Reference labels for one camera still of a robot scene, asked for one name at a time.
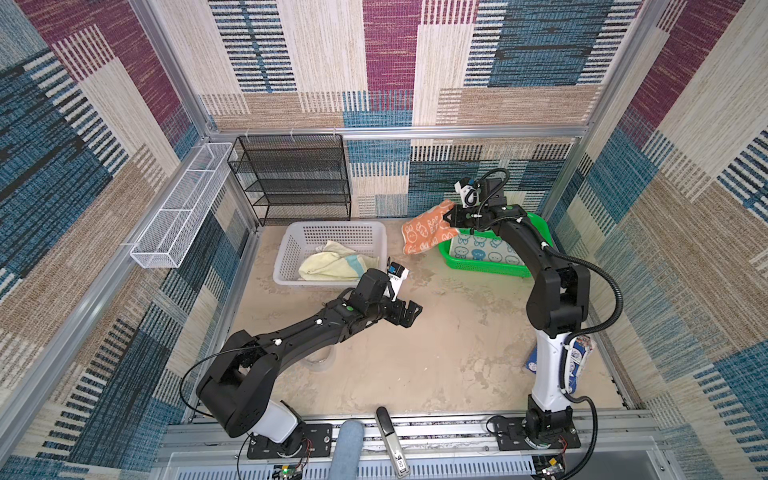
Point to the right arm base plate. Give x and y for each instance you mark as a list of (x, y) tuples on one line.
[(511, 435)]

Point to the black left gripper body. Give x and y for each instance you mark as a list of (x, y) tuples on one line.
[(392, 312)]

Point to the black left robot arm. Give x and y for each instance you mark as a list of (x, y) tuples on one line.
[(237, 386)]

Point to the black silver handheld tool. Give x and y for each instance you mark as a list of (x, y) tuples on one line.
[(392, 443)]

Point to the blue bunny pattern towel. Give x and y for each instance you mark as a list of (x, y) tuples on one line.
[(482, 249)]

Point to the clear tape roll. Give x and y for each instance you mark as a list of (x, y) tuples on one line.
[(320, 361)]

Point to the black wire shelf rack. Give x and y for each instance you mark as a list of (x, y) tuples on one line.
[(297, 177)]

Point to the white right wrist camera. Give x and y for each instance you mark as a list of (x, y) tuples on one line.
[(468, 191)]

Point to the pale yellow towel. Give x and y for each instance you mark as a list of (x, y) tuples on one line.
[(336, 262)]

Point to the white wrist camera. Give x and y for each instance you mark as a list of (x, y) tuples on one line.
[(397, 274), (468, 191)]

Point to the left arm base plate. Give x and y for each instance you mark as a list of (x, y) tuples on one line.
[(308, 440)]

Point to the grey blue foam cylinder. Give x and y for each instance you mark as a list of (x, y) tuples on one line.
[(347, 452)]

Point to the orange pattern towel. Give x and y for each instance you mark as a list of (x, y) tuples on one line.
[(428, 229)]

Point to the green plastic basket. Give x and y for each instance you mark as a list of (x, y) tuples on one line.
[(482, 267)]

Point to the white plastic laundry basket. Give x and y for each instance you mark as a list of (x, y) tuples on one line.
[(304, 239)]

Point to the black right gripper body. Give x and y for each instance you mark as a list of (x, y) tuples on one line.
[(465, 217)]

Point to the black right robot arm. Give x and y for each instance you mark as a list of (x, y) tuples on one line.
[(556, 307)]

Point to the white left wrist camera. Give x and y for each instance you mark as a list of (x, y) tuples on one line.
[(397, 274)]

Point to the blue printed booklet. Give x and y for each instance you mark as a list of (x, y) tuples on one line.
[(579, 360)]

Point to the white wire mesh wall basket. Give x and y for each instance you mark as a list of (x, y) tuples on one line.
[(167, 239)]

